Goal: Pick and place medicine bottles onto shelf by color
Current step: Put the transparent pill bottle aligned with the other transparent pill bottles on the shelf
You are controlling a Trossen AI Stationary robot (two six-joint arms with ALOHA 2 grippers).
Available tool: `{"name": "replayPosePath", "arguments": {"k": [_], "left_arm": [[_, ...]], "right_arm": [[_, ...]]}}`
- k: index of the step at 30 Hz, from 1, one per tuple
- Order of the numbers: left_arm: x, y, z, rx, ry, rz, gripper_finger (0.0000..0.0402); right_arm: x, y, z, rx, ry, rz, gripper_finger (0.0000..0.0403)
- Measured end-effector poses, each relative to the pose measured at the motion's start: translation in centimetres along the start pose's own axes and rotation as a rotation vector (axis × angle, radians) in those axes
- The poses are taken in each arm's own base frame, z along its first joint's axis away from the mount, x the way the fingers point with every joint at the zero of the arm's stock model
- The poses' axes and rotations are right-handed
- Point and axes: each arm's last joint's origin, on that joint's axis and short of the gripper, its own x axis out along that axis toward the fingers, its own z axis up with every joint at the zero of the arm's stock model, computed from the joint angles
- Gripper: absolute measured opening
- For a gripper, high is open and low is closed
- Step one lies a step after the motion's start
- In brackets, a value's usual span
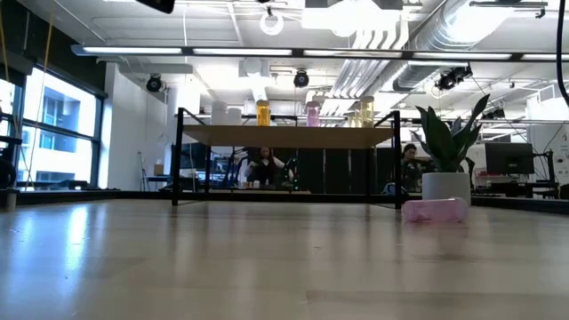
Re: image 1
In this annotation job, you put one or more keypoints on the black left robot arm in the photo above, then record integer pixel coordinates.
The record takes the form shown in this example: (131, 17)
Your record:
(157, 4)

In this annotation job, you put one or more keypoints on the person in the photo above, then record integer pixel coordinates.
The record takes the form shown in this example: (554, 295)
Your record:
(264, 169)
(410, 166)

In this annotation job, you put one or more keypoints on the orange medicine bottle white cap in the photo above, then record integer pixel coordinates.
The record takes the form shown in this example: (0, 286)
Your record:
(263, 114)

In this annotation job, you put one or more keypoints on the long ceiling light strip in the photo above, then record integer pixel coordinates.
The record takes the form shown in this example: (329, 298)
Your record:
(133, 50)

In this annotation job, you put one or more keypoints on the silver ventilation duct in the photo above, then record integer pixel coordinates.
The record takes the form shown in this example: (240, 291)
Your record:
(444, 40)

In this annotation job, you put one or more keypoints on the cardboard box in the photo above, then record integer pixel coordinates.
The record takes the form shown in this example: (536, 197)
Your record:
(158, 170)

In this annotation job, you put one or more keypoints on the green plant in white pot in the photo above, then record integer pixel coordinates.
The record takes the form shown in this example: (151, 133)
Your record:
(446, 186)

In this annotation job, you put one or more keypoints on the black aluminium rig frame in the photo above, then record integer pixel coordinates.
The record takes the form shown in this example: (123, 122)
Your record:
(146, 194)

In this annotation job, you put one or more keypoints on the wooden shelf riser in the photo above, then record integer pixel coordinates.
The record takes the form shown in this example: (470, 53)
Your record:
(289, 137)

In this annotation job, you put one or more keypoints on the slim white opaque bottle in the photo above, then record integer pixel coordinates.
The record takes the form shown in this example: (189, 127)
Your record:
(235, 117)

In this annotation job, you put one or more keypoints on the large window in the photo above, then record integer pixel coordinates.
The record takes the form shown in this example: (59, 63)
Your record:
(58, 111)

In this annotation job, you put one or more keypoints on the black ceiling spotlight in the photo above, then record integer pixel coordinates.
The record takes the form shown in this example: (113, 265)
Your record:
(154, 83)
(449, 80)
(301, 79)

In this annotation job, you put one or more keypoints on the black computer monitor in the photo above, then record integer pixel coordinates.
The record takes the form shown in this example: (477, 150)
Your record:
(509, 157)

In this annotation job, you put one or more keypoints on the black partition screen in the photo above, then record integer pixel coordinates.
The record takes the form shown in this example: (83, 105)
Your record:
(338, 171)

